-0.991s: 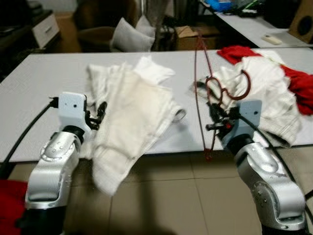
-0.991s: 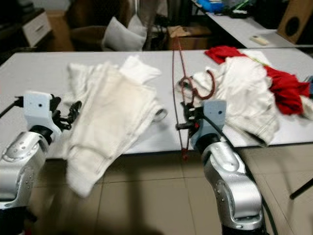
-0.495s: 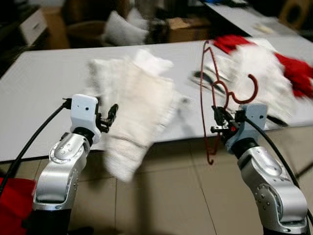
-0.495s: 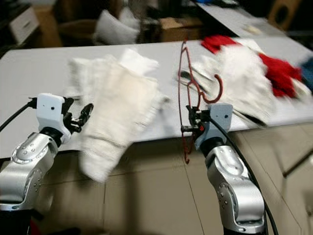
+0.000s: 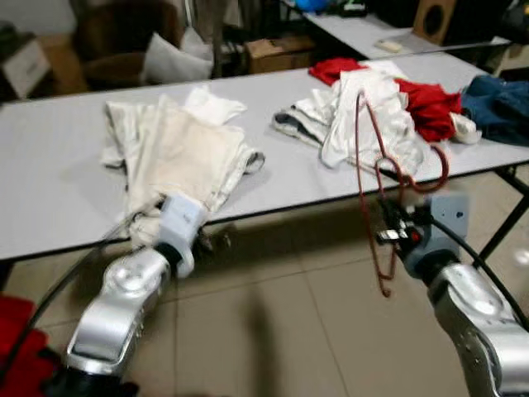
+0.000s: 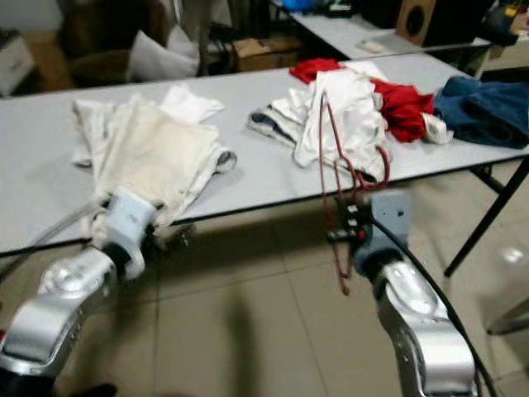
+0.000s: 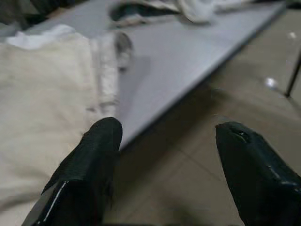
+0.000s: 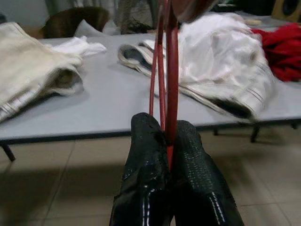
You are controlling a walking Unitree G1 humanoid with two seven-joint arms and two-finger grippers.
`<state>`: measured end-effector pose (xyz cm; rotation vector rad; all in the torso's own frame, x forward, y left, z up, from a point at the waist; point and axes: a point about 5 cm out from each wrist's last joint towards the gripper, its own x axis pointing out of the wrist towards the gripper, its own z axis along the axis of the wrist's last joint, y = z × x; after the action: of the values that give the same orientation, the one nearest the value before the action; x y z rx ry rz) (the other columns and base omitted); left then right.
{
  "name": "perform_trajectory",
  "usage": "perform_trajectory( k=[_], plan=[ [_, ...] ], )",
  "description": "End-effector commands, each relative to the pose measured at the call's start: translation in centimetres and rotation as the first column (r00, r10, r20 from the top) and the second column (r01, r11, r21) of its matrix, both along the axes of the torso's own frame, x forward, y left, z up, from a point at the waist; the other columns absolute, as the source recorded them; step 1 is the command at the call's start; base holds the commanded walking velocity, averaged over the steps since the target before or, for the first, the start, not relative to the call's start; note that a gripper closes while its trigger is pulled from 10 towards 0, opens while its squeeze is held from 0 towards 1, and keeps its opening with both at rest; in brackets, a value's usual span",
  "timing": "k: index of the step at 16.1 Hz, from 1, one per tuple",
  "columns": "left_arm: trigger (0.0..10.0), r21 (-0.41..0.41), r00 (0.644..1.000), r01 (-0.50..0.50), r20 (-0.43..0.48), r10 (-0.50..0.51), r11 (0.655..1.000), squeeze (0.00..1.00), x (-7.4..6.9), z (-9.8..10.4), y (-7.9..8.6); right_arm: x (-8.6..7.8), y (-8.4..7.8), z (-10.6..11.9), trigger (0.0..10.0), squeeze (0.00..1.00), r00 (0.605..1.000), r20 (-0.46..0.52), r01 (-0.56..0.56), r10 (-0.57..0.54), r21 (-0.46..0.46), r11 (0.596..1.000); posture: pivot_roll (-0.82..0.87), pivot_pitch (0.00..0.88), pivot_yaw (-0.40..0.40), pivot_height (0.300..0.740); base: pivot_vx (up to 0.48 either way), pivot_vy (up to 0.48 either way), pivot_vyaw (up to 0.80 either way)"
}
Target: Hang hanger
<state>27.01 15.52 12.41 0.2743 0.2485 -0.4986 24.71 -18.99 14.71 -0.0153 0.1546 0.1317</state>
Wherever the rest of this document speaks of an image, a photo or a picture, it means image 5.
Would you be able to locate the red plastic hanger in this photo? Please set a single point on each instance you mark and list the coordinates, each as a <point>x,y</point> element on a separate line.
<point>445,169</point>

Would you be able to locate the pale denim shirt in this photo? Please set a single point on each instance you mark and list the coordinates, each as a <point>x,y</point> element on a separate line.
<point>339,124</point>

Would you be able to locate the beige garment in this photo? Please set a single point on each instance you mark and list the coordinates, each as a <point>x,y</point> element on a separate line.
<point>182,157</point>

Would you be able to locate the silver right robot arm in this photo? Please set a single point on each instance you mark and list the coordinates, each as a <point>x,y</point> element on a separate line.
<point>479,322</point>

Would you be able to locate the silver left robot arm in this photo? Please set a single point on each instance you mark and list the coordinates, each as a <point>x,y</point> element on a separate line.
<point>116,306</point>

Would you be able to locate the red garment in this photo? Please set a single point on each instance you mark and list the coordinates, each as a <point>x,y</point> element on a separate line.
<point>430,107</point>

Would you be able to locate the blue jeans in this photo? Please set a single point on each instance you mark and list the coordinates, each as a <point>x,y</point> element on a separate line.
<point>500,107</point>

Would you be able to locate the small white device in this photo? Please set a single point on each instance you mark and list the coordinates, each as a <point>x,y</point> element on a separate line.
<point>390,46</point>

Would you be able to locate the long white table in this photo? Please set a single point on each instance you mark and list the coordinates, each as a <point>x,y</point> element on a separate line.
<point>66,190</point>
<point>364,33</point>

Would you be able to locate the wooden speaker box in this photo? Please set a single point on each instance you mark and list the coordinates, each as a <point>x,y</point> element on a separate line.
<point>434,21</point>

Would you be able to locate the brown cardboard box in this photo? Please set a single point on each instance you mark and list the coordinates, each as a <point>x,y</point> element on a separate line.
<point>281,54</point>

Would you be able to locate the crumpled white cloth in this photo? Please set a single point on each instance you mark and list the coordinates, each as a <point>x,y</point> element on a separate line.
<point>215,107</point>

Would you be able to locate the white pillow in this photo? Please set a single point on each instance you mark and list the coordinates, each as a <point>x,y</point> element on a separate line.
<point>173,62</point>

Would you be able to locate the brown armchair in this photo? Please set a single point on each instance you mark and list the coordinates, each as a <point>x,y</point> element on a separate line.
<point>111,41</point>

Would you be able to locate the white carton box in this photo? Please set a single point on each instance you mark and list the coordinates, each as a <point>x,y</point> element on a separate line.
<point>23,66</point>

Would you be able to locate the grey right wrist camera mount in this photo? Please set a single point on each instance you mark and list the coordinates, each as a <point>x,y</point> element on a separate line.
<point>450,223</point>

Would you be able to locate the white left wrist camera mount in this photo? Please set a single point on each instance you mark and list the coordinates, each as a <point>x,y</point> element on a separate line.
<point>182,219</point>

